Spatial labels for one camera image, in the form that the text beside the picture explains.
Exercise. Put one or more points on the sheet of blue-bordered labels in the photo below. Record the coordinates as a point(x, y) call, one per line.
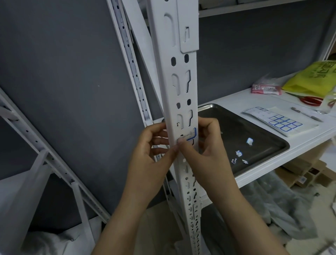
point(256, 112)

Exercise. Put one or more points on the red scissors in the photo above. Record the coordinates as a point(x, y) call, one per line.
point(312, 99)

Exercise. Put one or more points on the person's left hand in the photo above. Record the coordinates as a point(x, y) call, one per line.
point(147, 170)

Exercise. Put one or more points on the white paper pad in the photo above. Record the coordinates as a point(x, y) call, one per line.
point(286, 111)

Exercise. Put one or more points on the steel tray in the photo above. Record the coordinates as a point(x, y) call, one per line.
point(231, 123)

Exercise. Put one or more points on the white metal shelving rack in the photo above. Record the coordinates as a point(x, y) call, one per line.
point(236, 101)

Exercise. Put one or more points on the person's right forearm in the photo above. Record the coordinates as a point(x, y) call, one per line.
point(249, 231)

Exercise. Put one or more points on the white perforated shelf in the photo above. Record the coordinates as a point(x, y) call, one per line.
point(162, 78)

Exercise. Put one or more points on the blue-bordered white label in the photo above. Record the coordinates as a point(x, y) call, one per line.
point(193, 132)
point(250, 141)

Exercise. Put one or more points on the pink packet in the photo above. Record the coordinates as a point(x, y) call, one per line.
point(265, 89)

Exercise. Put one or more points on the white-grey cloth bundle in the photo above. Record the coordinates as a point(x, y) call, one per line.
point(47, 241)

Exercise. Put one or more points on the clear spray bottle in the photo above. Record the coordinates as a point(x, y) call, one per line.
point(329, 103)

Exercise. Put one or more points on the yellow-green plastic bag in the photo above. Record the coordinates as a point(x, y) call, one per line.
point(309, 78)

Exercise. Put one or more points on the brown cardboard box piece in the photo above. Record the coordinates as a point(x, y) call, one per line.
point(302, 168)

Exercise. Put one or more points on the grey pen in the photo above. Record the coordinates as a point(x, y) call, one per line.
point(304, 112)

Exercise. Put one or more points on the person's right hand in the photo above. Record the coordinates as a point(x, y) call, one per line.
point(215, 168)

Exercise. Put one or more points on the person's grey clothing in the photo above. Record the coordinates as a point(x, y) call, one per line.
point(275, 205)

